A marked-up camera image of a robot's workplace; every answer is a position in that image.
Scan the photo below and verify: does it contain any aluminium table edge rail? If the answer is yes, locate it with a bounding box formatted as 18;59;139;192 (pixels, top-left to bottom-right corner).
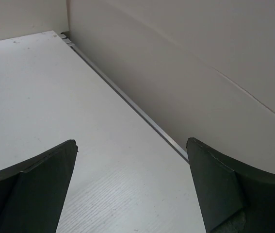
60;31;189;163

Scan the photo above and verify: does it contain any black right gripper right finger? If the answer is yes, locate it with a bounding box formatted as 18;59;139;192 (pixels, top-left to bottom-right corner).
186;137;275;233

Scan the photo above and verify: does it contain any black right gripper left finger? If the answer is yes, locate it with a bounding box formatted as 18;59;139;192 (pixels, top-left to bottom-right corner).
0;139;77;233

